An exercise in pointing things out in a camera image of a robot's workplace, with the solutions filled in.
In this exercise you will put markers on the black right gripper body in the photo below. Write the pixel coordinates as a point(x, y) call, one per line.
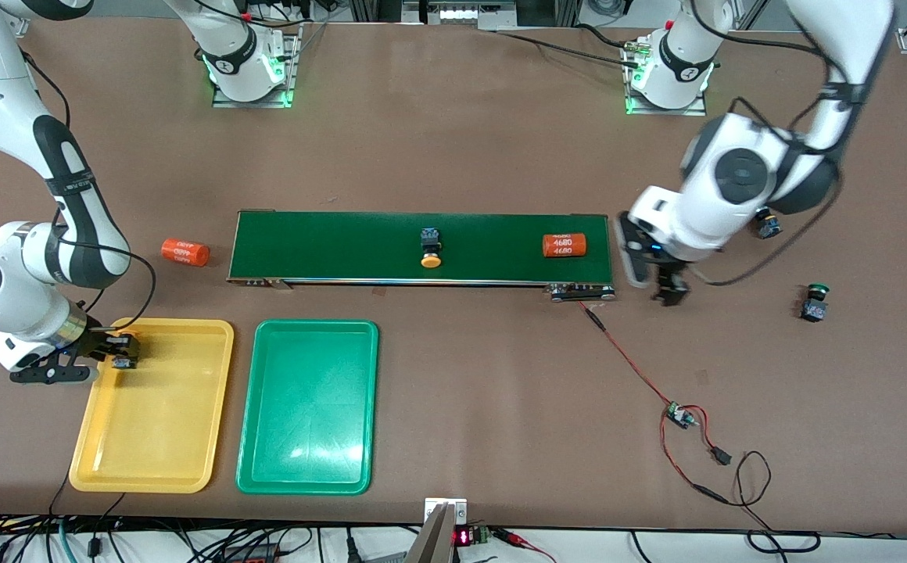
point(102, 341)

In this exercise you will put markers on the green push button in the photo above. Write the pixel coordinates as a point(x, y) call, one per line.
point(813, 310)
point(768, 227)

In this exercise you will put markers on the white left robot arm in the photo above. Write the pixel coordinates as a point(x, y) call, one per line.
point(688, 211)

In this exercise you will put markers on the yellow plastic tray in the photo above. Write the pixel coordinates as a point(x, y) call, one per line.
point(160, 422)

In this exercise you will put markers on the small circuit board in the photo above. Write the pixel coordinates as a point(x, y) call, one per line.
point(680, 415)

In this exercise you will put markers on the green plastic tray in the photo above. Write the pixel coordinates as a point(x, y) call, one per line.
point(305, 407)

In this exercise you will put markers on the green belt conveyor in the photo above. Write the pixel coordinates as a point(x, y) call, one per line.
point(328, 246)

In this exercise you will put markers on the red probe lead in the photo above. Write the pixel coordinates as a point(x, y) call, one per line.
point(516, 538)

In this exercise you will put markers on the red digit display module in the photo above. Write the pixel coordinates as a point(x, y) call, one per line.
point(463, 537)

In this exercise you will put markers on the aluminium frame structure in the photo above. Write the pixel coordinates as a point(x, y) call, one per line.
point(461, 12)

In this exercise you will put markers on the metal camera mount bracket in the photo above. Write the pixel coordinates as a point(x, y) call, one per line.
point(439, 539)

